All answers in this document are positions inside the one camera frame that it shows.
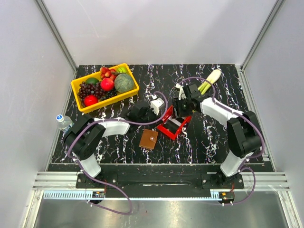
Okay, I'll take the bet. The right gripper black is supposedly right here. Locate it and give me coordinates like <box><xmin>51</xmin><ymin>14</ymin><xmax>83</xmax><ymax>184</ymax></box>
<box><xmin>171</xmin><ymin>97</ymin><xmax>192</xmax><ymax>120</ymax></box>

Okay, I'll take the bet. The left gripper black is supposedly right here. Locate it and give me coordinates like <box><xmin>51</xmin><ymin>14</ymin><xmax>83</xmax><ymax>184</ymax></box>
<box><xmin>138</xmin><ymin>105</ymin><xmax>163</xmax><ymax>129</ymax></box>

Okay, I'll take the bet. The red plastic card box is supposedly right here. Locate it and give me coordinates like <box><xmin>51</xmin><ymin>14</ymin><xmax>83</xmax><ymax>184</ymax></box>
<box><xmin>156</xmin><ymin>105</ymin><xmax>192</xmax><ymax>140</ymax></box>

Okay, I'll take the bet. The brown leather card holder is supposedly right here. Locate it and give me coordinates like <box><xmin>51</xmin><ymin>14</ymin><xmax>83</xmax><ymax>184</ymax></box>
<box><xmin>139</xmin><ymin>129</ymin><xmax>158</xmax><ymax>150</ymax></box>

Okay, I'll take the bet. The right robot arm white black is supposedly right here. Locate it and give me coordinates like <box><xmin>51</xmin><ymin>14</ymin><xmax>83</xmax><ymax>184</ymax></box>
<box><xmin>172</xmin><ymin>84</ymin><xmax>264</xmax><ymax>188</ymax></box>

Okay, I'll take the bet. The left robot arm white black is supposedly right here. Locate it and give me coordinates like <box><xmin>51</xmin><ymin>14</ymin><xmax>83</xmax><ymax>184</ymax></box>
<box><xmin>63</xmin><ymin>101</ymin><xmax>162</xmax><ymax>188</ymax></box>

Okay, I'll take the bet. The black marble pattern mat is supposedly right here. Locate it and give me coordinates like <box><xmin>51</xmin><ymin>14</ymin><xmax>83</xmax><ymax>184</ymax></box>
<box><xmin>47</xmin><ymin>63</ymin><xmax>266</xmax><ymax>165</ymax></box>

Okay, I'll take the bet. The green celery stalk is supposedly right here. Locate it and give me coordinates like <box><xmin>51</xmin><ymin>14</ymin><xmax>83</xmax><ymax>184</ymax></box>
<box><xmin>198</xmin><ymin>69</ymin><xmax>221</xmax><ymax>95</ymax></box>

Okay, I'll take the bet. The green cantaloupe melon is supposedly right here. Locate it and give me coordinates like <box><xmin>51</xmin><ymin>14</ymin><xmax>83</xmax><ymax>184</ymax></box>
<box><xmin>114</xmin><ymin>74</ymin><xmax>134</xmax><ymax>93</ymax></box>

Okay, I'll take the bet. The red apple upper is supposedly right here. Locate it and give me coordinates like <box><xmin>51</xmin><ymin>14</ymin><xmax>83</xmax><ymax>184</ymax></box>
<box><xmin>100</xmin><ymin>78</ymin><xmax>114</xmax><ymax>92</ymax></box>

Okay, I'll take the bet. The red apple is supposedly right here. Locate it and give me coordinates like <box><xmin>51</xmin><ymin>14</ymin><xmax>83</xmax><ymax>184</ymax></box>
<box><xmin>100</xmin><ymin>78</ymin><xmax>114</xmax><ymax>92</ymax></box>
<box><xmin>84</xmin><ymin>95</ymin><xmax>98</xmax><ymax>107</ymax></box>

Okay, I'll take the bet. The red apple lower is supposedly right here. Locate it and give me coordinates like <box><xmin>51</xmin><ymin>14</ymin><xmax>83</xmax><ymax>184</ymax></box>
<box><xmin>84</xmin><ymin>95</ymin><xmax>98</xmax><ymax>107</ymax></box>

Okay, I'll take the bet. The red lychee cluster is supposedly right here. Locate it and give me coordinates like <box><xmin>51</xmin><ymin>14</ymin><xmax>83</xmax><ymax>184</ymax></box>
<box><xmin>100</xmin><ymin>67</ymin><xmax>116</xmax><ymax>81</ymax></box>

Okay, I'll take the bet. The dark green avocado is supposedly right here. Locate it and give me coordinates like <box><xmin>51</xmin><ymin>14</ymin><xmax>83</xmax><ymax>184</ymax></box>
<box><xmin>85</xmin><ymin>77</ymin><xmax>99</xmax><ymax>85</ymax></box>

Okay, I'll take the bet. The dark purple grape bunch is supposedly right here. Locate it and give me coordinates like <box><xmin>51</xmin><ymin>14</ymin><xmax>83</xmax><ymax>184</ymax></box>
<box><xmin>77</xmin><ymin>82</ymin><xmax>117</xmax><ymax>107</ymax></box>

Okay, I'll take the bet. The clear plastic water bottle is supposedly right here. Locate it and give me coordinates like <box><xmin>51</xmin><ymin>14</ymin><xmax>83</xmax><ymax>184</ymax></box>
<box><xmin>56</xmin><ymin>114</ymin><xmax>74</xmax><ymax>133</ymax></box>

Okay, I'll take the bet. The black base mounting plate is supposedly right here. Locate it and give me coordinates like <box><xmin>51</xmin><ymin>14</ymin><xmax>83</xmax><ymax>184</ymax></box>
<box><xmin>76</xmin><ymin>172</ymin><xmax>244</xmax><ymax>190</ymax></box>

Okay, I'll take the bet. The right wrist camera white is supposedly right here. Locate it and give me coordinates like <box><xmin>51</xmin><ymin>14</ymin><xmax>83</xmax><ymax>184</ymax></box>
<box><xmin>175</xmin><ymin>84</ymin><xmax>186</xmax><ymax>100</ymax></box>

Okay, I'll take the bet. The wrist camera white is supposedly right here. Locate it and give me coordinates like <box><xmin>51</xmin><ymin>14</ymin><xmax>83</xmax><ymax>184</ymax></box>
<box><xmin>175</xmin><ymin>84</ymin><xmax>186</xmax><ymax>100</ymax></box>
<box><xmin>150</xmin><ymin>95</ymin><xmax>164</xmax><ymax>115</ymax></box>

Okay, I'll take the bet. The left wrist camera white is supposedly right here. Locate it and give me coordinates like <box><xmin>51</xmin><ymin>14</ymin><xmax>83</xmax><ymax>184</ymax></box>
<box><xmin>150</xmin><ymin>95</ymin><xmax>164</xmax><ymax>115</ymax></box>

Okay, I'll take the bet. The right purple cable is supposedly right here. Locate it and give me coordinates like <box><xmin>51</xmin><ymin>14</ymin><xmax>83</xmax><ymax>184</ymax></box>
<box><xmin>177</xmin><ymin>76</ymin><xmax>266</xmax><ymax>206</ymax></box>

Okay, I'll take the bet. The purple cable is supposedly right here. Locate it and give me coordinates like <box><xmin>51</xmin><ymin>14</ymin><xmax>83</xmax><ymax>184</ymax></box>
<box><xmin>177</xmin><ymin>76</ymin><xmax>266</xmax><ymax>206</ymax></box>
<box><xmin>67</xmin><ymin>91</ymin><xmax>169</xmax><ymax>216</ymax></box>

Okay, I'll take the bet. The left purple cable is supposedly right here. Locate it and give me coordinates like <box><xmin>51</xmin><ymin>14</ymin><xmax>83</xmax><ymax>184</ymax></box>
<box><xmin>67</xmin><ymin>91</ymin><xmax>169</xmax><ymax>216</ymax></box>

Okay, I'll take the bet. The aluminium frame rail front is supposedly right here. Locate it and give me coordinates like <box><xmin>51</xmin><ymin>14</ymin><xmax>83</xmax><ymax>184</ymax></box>
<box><xmin>32</xmin><ymin>171</ymin><xmax>290</xmax><ymax>191</ymax></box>

